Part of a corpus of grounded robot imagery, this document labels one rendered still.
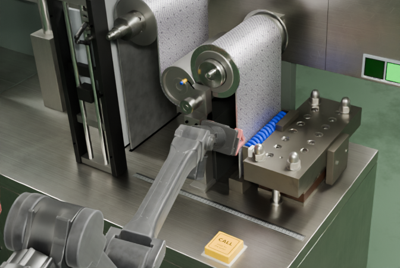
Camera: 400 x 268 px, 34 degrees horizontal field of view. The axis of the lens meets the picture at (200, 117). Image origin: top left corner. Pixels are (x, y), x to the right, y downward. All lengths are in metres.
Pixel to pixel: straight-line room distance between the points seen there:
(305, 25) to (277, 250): 0.64
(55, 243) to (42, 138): 1.36
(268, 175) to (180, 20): 0.49
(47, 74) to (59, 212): 1.45
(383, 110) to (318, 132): 2.19
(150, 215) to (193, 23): 0.76
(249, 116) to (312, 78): 2.56
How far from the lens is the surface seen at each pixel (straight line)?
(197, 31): 1.91
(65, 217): 0.83
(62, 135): 2.17
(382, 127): 3.85
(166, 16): 1.77
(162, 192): 1.33
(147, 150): 2.03
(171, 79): 1.80
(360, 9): 1.81
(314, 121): 1.89
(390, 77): 1.85
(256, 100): 1.79
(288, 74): 1.99
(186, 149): 1.43
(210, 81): 1.68
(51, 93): 2.29
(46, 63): 2.24
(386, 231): 3.14
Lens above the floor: 2.02
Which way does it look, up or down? 31 degrees down
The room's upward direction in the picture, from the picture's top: 4 degrees counter-clockwise
